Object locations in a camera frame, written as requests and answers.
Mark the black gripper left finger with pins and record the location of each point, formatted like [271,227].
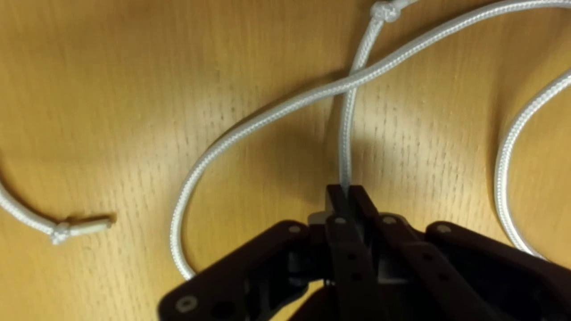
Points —
[287,268]

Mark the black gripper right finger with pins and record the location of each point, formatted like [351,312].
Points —
[453,268]

